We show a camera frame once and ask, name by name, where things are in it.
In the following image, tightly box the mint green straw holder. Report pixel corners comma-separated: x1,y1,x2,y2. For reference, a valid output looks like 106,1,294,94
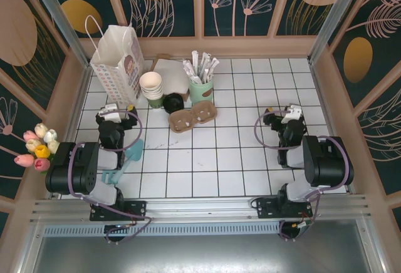
188,77,214,105

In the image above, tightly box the black cable port with connectors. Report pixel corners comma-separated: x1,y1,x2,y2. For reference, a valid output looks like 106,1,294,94
104,224,134,245
278,219,315,242

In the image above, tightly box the stack of paper cups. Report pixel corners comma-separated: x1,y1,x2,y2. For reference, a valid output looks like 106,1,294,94
139,71,164,110

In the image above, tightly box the artificial tulip bouquet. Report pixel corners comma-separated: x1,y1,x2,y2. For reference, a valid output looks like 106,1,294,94
14,122,61,175

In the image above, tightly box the aluminium mounting rail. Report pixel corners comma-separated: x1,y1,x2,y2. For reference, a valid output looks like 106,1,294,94
29,193,373,224

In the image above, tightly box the aluminium frame post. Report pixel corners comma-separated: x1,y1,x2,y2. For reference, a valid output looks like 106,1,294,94
308,0,367,64
26,0,92,69

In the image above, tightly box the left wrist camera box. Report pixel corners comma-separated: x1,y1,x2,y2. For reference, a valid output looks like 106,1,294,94
99,103,130,122

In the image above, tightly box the grey slotted cable duct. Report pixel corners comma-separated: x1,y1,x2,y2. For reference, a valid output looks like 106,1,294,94
42,222,283,239

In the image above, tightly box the teal toy shovel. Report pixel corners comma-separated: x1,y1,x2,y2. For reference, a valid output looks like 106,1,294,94
111,139,145,186

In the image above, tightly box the brown cardboard cup carrier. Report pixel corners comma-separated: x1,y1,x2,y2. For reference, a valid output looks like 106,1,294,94
168,101,219,135

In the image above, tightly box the black plastic cup lid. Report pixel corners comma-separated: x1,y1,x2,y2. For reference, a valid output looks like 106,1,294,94
162,93,185,114

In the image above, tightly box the white printed paper bag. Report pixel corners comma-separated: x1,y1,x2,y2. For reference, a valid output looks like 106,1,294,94
84,14,145,108

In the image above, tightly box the grey metal panel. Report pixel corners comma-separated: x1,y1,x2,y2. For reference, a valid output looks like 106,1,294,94
18,219,386,273

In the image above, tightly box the teal toy rake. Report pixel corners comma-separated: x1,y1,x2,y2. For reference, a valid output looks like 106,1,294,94
101,169,118,187

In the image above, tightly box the brown cardboard box white top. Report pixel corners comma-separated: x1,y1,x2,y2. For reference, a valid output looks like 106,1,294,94
151,53,191,102

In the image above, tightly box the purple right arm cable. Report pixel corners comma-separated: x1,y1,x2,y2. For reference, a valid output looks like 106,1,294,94
254,111,355,242

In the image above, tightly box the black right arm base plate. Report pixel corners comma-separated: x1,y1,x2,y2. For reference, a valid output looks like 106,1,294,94
256,197,314,220

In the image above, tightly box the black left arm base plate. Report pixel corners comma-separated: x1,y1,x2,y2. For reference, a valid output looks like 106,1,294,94
90,200,147,222

